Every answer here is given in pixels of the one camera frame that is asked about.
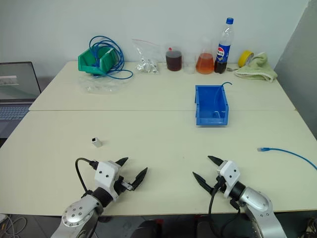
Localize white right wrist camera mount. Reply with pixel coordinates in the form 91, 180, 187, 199
216, 160, 241, 198

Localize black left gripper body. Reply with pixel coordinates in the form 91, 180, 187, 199
114, 175, 136, 196

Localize zip bag with silver parts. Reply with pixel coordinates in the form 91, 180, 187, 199
131, 38, 161, 75

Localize blue Ethernet cable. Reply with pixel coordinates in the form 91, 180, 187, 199
257, 146, 317, 171

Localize coiled blue cable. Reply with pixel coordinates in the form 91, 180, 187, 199
89, 36, 134, 80

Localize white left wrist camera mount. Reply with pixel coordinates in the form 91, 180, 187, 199
94, 160, 124, 201

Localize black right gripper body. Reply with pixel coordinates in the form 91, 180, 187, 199
210, 175, 227, 196

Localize grey partition panel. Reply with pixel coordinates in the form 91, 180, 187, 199
273, 22, 317, 147

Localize light green towel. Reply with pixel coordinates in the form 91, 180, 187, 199
234, 52, 278, 84

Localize cola bottle with blue cap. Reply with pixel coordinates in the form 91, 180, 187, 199
214, 17, 235, 74

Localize clear plastic bag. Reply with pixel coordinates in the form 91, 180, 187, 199
79, 73, 133, 95

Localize blue plastic bin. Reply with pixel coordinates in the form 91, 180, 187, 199
194, 85, 230, 127

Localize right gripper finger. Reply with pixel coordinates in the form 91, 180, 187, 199
192, 172, 214, 194
207, 155, 225, 169

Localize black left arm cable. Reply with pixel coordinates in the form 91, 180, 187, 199
75, 157, 100, 196

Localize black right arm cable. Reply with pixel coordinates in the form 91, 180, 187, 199
207, 178, 243, 238

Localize yellow tape roll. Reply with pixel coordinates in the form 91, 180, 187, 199
238, 50, 254, 68

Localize pale floor cables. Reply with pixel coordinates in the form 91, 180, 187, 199
0, 214, 28, 238

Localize dark rounded shape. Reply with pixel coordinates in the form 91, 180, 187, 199
130, 218, 163, 238

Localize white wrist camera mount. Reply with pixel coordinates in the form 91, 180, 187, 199
216, 160, 241, 198
94, 160, 124, 201

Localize grey laptop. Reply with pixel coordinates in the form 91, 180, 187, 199
0, 61, 42, 138

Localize flask of orange liquid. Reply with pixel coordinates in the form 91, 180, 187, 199
195, 37, 215, 74

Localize small clear beaker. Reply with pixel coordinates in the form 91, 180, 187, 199
183, 52, 198, 74

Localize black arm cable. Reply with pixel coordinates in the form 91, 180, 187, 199
207, 178, 243, 238
75, 157, 100, 196

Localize jar of dark liquid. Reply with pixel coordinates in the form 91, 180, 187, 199
165, 46, 184, 72

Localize green plastic bin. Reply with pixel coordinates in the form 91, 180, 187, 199
78, 47, 117, 76

